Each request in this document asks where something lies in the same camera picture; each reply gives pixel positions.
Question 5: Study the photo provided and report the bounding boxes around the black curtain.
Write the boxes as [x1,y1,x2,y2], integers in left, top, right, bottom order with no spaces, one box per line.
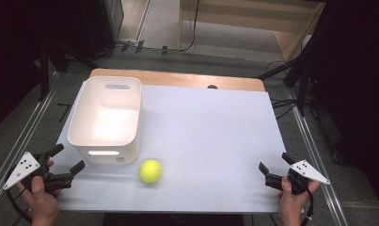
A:
[312,0,379,218]

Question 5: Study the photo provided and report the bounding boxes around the person's right hand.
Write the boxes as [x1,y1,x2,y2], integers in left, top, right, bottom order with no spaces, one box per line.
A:
[277,176,321,219]

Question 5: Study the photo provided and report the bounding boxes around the person's left hand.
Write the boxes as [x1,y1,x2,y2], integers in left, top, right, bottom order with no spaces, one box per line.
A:
[16,159,61,220]

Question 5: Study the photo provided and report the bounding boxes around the yellow tennis ball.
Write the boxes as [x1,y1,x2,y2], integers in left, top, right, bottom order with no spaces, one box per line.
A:
[138,159,163,185]

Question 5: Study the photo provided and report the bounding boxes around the white table mat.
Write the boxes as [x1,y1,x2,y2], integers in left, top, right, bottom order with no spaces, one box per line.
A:
[54,80,304,215]

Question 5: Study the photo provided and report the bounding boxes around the wooden table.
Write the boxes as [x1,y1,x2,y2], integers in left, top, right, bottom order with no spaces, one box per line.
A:
[88,68,266,93]

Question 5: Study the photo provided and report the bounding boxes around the black floor cables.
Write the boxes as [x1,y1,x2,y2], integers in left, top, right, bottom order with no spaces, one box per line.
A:
[265,59,308,121]

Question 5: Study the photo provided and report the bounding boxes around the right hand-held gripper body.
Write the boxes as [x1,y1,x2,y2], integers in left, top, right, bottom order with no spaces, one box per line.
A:
[264,159,331,196]

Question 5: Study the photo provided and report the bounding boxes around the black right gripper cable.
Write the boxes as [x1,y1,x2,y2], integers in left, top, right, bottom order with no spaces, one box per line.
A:
[304,189,315,226]

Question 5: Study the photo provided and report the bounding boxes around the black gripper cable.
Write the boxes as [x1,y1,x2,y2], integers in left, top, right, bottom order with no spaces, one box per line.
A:
[304,189,315,226]
[5,186,33,225]

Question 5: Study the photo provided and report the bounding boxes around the black tripod stand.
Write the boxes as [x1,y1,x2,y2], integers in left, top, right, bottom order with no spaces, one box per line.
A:
[258,18,320,118]

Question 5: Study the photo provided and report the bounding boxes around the black hanging cable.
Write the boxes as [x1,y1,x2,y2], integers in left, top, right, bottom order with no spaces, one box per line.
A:
[177,0,201,53]

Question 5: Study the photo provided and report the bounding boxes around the dark cabinet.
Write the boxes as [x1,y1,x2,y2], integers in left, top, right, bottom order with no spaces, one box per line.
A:
[0,0,125,60]

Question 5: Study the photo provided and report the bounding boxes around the black metal stand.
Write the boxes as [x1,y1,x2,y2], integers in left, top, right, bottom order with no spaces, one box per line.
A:
[36,40,52,103]

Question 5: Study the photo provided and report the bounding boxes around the light wooden furniture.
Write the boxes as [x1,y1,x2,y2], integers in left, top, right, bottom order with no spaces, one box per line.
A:
[177,0,326,63]

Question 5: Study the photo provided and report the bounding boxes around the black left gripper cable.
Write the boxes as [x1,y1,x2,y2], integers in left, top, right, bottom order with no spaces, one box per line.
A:
[5,186,33,225]

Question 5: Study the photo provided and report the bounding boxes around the white plastic bin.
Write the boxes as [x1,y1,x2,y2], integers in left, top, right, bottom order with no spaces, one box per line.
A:
[67,75,143,165]

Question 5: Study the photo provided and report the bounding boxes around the metal floor rail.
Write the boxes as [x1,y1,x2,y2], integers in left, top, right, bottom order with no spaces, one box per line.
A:
[0,72,61,205]
[284,89,350,226]

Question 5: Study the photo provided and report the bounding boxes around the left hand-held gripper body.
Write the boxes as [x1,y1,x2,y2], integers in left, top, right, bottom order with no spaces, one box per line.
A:
[3,151,75,193]

